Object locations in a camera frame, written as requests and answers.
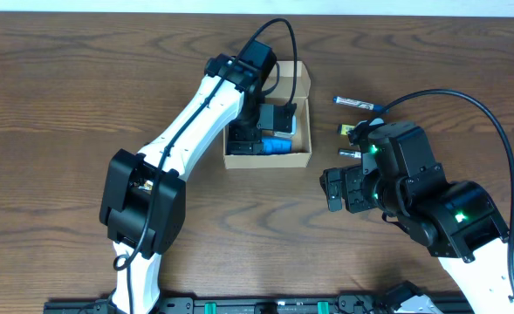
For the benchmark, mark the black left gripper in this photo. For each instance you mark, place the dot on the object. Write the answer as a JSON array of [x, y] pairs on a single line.
[[244, 146]]

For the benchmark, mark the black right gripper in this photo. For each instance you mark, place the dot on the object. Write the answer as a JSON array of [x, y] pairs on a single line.
[[350, 188]]

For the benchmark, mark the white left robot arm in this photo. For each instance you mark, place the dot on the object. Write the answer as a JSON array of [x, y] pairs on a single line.
[[144, 201]]

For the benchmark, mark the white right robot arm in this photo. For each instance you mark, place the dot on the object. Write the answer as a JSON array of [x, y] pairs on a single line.
[[457, 222]]

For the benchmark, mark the black whiteboard marker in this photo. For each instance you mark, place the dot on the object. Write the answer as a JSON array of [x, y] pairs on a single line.
[[350, 153]]

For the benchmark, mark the yellow highlighter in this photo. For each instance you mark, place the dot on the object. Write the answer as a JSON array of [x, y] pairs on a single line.
[[345, 129]]

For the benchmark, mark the cardboard box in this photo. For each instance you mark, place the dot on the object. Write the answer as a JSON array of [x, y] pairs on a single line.
[[301, 144]]

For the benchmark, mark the blue whiteboard marker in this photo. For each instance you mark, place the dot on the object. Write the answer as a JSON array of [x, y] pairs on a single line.
[[357, 104]]

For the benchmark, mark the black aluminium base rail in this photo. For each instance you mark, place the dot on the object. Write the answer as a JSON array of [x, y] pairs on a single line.
[[407, 302]]

